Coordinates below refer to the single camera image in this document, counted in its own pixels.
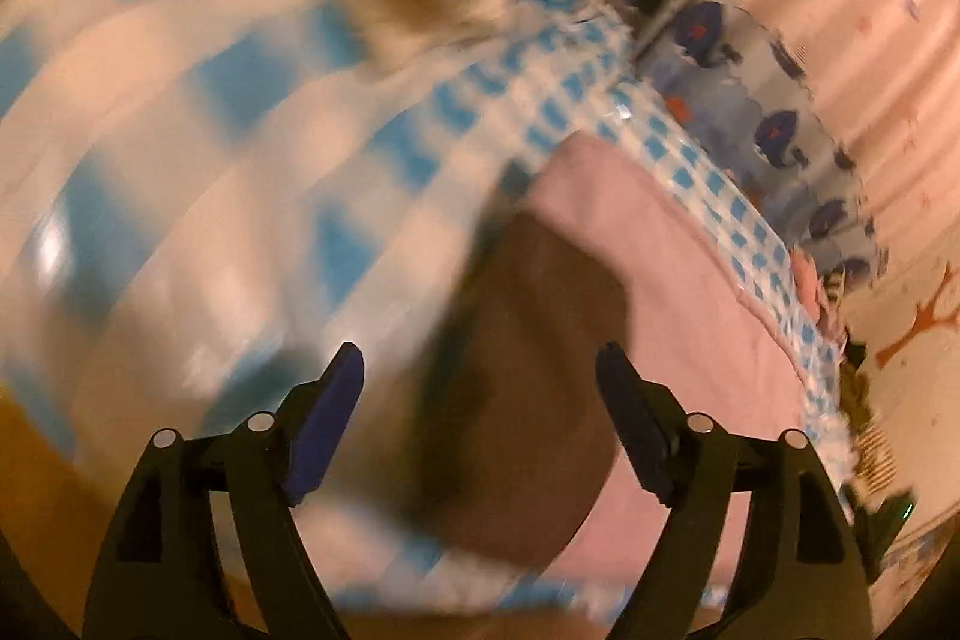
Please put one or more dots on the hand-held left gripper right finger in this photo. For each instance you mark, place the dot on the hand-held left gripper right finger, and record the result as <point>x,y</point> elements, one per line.
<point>634,430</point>

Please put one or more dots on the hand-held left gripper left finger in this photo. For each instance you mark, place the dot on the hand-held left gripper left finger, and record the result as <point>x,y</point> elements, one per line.
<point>322,434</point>

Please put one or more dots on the pink and brown hoodie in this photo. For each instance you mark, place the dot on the pink and brown hoodie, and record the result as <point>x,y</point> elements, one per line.
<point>675,280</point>

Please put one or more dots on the pink cloth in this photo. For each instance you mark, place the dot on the pink cloth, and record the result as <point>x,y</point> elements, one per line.
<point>806,276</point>

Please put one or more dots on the striped cloth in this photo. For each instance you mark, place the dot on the striped cloth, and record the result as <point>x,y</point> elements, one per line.
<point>879,456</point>

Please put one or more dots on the blue checkered plastic sheet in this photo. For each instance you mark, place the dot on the blue checkered plastic sheet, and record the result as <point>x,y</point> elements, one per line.
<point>187,160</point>

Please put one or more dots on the blue whale printed fabric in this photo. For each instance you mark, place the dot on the blue whale printed fabric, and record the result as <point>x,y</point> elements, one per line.
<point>750,85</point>

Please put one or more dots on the orange tree wall sticker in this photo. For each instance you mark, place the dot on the orange tree wall sticker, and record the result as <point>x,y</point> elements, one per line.
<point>926,317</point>

